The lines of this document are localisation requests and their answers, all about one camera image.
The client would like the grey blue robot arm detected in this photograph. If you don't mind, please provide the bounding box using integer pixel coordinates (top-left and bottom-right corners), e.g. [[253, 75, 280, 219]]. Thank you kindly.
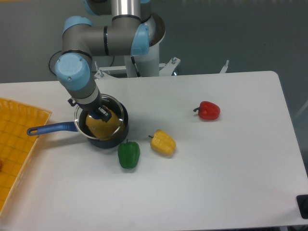
[[54, 0, 152, 122]]

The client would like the yellow plastic basket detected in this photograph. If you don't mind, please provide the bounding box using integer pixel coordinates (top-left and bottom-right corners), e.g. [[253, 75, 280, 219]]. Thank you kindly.
[[0, 98, 52, 212]]

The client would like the red bell pepper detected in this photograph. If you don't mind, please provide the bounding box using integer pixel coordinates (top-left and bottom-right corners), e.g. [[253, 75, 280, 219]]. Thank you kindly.
[[193, 101, 220, 121]]

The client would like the black device at table edge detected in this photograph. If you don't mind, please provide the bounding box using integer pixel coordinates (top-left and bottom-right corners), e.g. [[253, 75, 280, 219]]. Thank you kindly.
[[296, 194, 308, 219]]

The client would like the dark saucepan blue handle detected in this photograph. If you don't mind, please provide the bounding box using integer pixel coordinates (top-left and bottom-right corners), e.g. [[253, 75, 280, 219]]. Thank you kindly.
[[26, 120, 129, 149]]

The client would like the green bell pepper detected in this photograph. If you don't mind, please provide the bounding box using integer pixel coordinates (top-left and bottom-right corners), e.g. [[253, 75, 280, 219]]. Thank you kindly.
[[118, 140, 140, 169]]

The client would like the black cable on floor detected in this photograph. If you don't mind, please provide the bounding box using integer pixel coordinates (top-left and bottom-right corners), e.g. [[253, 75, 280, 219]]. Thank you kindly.
[[48, 50, 115, 81]]

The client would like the glass pot lid blue knob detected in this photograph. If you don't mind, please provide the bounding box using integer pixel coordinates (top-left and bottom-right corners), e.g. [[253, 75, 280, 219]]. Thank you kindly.
[[74, 94, 128, 141]]

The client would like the yellow bread slice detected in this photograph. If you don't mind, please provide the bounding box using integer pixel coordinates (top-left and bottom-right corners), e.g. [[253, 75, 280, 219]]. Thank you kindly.
[[86, 110, 126, 140]]

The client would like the yellow bell pepper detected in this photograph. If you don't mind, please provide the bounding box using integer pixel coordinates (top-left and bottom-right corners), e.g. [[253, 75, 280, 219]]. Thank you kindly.
[[148, 129, 176, 155]]

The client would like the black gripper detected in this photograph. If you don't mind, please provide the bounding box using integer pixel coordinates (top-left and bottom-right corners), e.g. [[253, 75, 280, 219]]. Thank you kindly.
[[67, 96, 112, 122]]

